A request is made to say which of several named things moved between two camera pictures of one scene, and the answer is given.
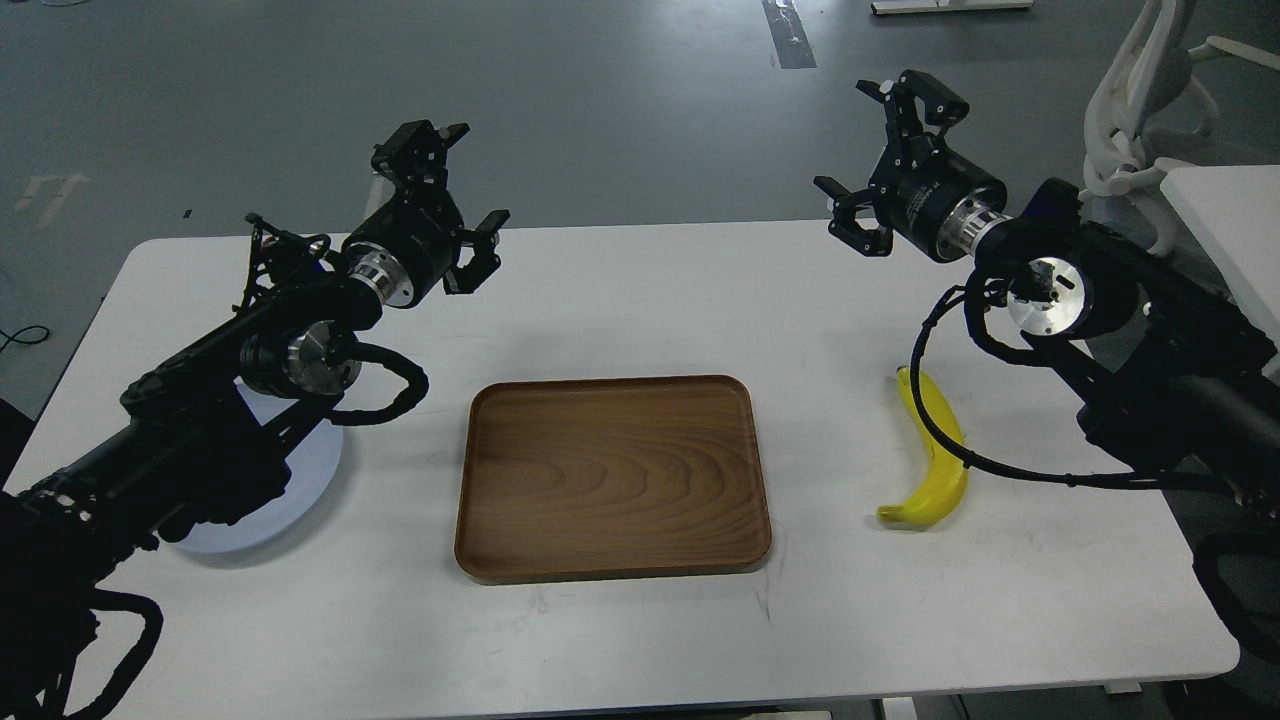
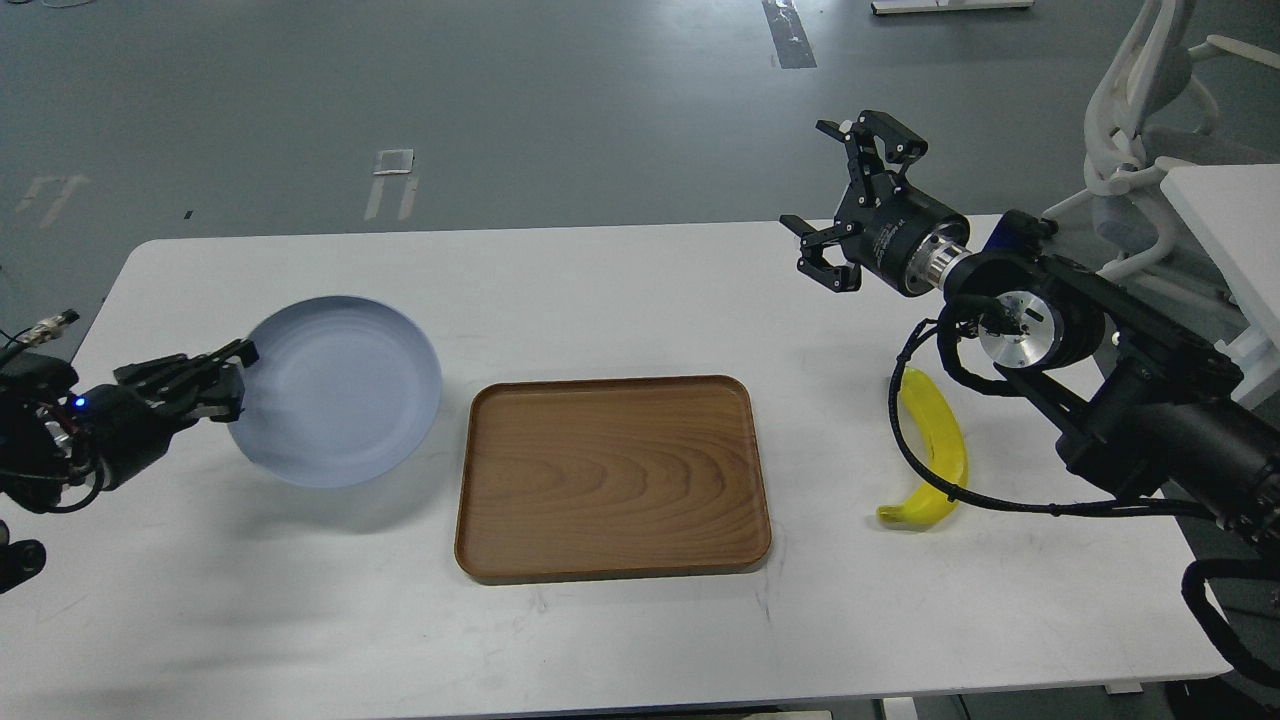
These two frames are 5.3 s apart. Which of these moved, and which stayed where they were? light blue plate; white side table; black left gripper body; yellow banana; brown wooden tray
Moved: black left gripper body; light blue plate
Stayed: white side table; yellow banana; brown wooden tray
